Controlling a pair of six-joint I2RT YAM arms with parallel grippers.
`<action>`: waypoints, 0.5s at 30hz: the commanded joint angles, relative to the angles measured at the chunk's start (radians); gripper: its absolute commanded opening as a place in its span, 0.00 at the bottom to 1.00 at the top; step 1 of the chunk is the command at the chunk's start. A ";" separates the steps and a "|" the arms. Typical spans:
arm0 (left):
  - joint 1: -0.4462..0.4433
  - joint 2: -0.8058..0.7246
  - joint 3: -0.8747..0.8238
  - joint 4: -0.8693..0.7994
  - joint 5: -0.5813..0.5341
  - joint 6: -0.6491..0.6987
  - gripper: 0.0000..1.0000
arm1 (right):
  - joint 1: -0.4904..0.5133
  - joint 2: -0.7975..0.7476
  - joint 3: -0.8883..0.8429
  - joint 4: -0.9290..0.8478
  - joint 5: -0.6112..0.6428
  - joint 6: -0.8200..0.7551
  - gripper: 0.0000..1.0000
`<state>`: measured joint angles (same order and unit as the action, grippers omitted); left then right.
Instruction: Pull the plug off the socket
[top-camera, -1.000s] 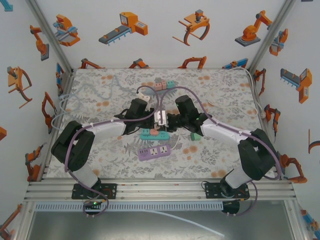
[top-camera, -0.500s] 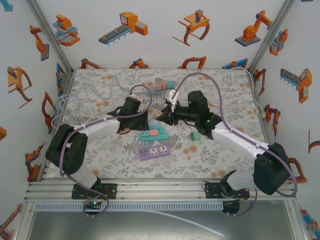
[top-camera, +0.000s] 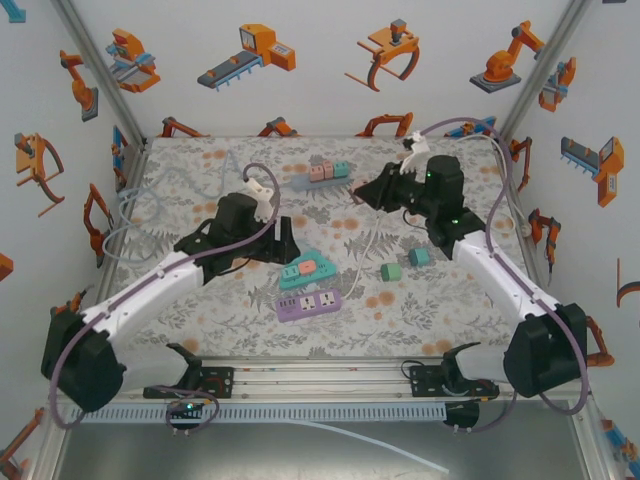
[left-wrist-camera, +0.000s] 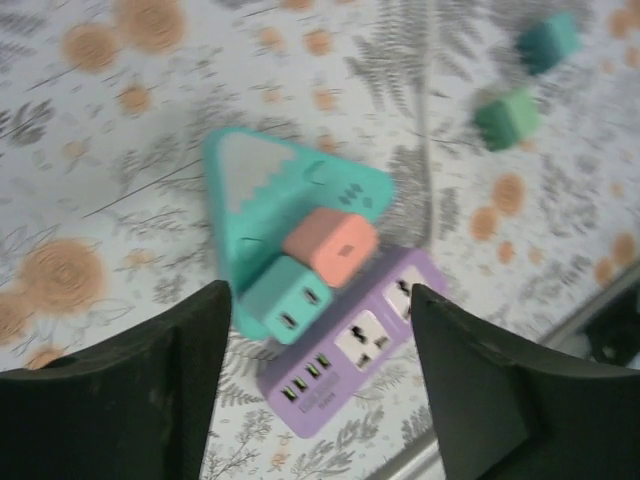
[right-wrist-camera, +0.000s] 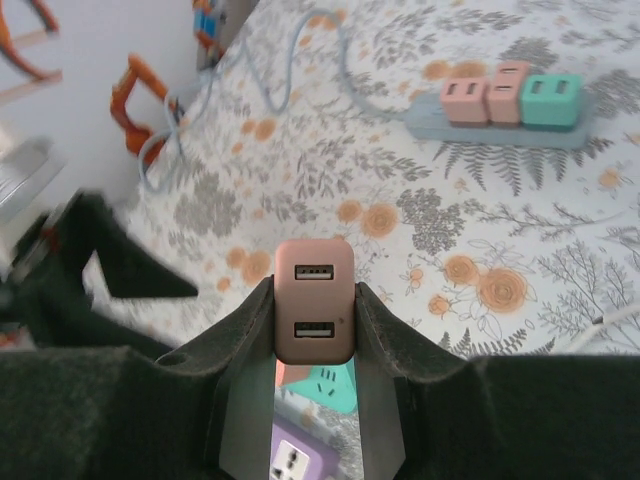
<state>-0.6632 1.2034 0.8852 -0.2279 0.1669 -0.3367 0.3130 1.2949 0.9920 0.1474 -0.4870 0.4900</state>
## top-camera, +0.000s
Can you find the teal triangular power strip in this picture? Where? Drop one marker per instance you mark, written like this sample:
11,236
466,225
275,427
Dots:
325,270

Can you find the grey blue power strip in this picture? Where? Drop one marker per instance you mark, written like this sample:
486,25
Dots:
300,184

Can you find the purple power strip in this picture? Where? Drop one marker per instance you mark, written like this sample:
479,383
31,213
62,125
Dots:
310,304

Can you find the green plug adapter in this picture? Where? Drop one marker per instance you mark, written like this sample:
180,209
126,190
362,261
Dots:
390,271

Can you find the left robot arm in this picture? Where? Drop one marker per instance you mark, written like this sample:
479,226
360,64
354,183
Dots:
140,300

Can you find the floral table mat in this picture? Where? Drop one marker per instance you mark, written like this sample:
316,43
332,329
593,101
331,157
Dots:
225,320

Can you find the circuit board with green light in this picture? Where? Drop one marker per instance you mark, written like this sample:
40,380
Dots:
186,407

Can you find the grey metal sheet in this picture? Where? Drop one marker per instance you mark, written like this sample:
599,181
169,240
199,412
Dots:
250,455

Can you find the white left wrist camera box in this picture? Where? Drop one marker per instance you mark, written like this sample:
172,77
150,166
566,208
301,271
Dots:
262,200

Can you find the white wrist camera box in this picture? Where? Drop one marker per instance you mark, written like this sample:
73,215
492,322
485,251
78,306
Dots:
415,157
262,200

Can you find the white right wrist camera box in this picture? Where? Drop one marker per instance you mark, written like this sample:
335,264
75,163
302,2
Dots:
415,157

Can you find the aluminium frame rail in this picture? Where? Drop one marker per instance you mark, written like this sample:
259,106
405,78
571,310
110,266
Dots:
320,380

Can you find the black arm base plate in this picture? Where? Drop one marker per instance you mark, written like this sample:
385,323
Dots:
425,382
225,382

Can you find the aluminium corner post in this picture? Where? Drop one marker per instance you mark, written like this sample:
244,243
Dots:
542,70
100,70

